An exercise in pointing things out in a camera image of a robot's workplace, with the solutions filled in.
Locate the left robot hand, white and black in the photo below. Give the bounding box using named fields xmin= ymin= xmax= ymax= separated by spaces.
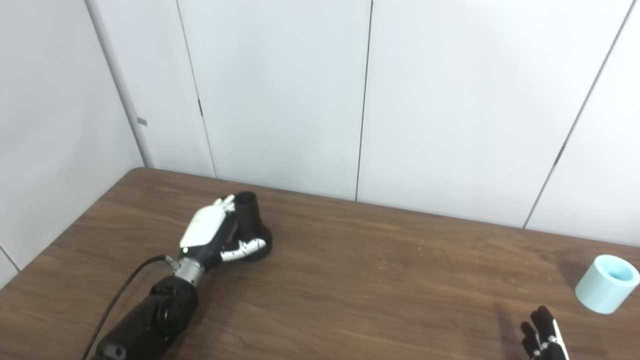
xmin=178 ymin=194 xmax=268 ymax=272

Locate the right robot hand, white and black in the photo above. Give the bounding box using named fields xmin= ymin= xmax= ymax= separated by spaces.
xmin=519 ymin=305 xmax=571 ymax=360

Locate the light-blue hose piece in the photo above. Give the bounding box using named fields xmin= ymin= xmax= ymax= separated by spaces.
xmin=574 ymin=254 xmax=640 ymax=315

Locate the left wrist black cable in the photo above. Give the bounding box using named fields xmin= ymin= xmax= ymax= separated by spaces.
xmin=81 ymin=254 xmax=180 ymax=360

